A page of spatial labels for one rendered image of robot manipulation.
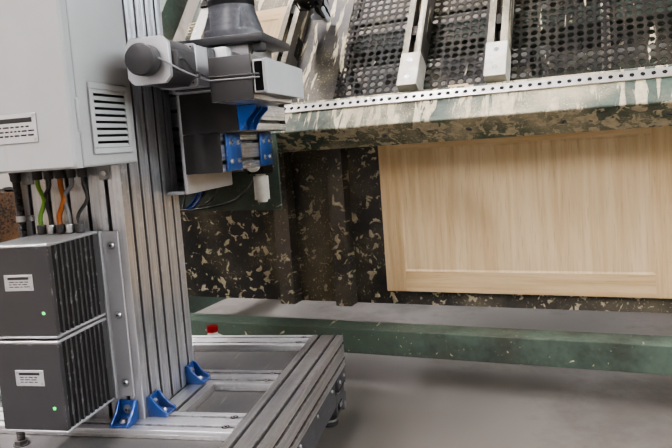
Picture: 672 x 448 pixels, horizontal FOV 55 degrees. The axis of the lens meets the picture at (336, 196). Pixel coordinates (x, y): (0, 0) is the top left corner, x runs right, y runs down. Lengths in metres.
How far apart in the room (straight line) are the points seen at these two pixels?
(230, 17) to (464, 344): 1.13
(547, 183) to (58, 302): 1.42
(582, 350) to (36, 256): 1.40
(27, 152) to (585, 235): 1.54
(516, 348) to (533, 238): 0.36
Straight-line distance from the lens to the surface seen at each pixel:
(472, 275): 2.17
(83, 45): 1.25
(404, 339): 2.05
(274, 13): 2.52
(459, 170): 2.13
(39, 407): 1.38
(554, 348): 1.96
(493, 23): 2.04
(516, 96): 1.87
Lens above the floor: 0.78
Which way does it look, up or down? 5 degrees down
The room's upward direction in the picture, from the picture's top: 4 degrees counter-clockwise
